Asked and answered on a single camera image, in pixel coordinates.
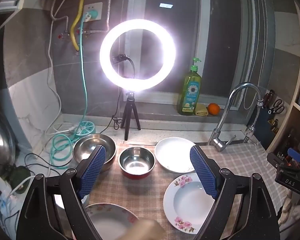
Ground yellow hose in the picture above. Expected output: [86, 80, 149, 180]
[70, 0, 85, 52]

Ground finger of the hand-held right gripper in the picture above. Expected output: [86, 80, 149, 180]
[287, 148, 300, 164]
[267, 152, 287, 172]

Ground teal plug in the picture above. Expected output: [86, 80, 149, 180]
[82, 10, 98, 23]

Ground white ceramic bowl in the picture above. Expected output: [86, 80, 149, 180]
[54, 194, 90, 212]

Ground thin black cable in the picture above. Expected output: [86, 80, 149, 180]
[24, 152, 74, 172]

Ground metal flexible pipe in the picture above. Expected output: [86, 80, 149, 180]
[51, 0, 69, 34]
[82, 0, 115, 34]

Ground black gooseneck phone holder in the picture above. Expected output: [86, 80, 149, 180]
[112, 54, 137, 79]

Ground white wall socket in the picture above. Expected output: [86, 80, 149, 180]
[86, 2, 103, 22]

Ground beige checked cloth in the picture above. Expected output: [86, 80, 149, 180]
[82, 140, 290, 240]

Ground round teal power strip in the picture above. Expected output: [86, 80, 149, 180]
[76, 121, 96, 138]

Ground dark knife rack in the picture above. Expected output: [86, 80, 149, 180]
[261, 105, 280, 145]

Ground white plate with pink sprays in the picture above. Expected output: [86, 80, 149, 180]
[163, 172, 237, 234]

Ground plain white plate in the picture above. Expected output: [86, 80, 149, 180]
[154, 137, 198, 174]

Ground chrome faucet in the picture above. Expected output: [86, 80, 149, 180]
[207, 82, 263, 152]

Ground dark handled knife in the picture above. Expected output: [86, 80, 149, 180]
[263, 89, 275, 108]

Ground metal sprayer hose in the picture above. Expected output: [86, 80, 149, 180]
[244, 100, 262, 143]

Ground teal cable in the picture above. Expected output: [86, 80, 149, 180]
[51, 12, 95, 170]

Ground green dish soap bottle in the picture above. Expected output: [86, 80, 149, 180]
[177, 57, 202, 116]

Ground white cable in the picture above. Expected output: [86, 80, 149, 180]
[44, 0, 77, 135]

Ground black ring light cable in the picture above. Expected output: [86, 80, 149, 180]
[100, 91, 123, 133]

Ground black scissors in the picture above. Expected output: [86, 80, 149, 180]
[268, 99, 285, 115]

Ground dark green object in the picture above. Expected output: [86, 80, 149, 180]
[7, 166, 32, 193]

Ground steel pot lid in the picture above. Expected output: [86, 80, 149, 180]
[0, 106, 17, 170]

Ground orange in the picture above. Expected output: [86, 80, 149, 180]
[207, 103, 220, 116]

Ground red steel bowl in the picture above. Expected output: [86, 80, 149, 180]
[118, 147, 156, 180]

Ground white ring light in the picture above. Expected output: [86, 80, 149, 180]
[99, 19, 177, 92]

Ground plate with floral rim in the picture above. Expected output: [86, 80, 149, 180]
[84, 203, 140, 240]

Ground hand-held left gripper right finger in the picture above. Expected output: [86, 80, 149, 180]
[189, 145, 280, 240]

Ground large steel bowl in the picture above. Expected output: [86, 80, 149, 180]
[72, 133, 117, 172]

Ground black tripod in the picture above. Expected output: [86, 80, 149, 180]
[120, 91, 141, 141]

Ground yellow sponge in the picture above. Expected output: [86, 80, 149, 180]
[194, 104, 208, 116]

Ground person's right hand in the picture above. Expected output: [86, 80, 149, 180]
[280, 191, 298, 232]

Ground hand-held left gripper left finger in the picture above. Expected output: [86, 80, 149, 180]
[16, 145, 107, 240]

